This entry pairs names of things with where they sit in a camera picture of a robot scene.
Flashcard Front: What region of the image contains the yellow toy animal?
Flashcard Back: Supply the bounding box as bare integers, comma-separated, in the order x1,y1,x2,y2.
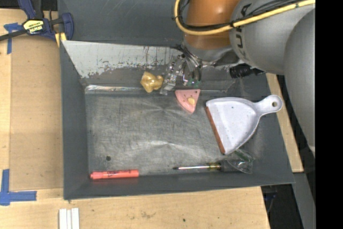
140,71,165,94

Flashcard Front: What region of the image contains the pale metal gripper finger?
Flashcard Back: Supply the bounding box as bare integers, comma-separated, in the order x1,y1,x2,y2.
166,59,180,81
160,76,177,96

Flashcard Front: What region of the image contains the black cylinder on white bracket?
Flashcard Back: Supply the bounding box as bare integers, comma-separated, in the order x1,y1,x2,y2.
214,60,266,79

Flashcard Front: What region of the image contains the orange-red marker pen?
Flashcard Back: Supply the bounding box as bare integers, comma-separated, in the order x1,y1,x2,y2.
90,169,140,180

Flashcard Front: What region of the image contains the grey metal bin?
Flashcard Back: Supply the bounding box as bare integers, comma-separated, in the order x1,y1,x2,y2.
56,0,296,201

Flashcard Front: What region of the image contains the pink toy cake slice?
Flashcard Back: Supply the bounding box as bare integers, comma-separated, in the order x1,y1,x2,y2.
174,88,202,114

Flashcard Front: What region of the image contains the white dustpan with brown edge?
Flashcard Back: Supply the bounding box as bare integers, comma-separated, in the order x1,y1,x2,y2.
205,94,284,156

